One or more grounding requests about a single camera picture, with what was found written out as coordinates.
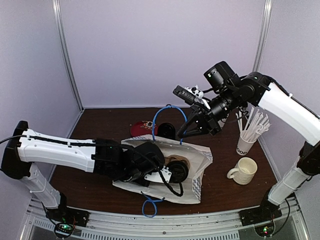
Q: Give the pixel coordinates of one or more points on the red floral plate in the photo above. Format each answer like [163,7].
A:
[141,128]

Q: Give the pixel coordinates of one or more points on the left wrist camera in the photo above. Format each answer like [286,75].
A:
[155,177]

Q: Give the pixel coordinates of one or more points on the blue checkered paper bag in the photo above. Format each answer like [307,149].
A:
[189,192]

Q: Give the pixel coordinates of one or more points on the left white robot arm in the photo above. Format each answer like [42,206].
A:
[119,162]

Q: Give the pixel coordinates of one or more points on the white cup holding straws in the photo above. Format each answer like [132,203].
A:
[243,145]

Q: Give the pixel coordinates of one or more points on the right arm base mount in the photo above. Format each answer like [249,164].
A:
[263,220]

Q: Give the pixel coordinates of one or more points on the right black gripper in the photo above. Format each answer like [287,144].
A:
[204,119]

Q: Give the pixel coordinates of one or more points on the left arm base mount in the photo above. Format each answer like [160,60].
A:
[65,222]

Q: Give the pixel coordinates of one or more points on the stack of black lids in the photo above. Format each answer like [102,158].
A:
[166,130]

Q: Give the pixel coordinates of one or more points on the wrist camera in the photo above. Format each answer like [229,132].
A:
[155,177]
[192,96]

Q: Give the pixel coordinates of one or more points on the brown cardboard cup carrier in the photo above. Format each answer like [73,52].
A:
[177,162]

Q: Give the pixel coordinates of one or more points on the white ceramic mug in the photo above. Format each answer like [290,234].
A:
[244,171]

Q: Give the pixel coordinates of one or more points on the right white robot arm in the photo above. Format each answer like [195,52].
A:
[261,91]

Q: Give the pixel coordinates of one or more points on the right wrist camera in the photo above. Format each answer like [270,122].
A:
[192,96]

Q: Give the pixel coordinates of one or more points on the bundle of white wrapped straws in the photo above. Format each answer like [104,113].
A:
[252,124]

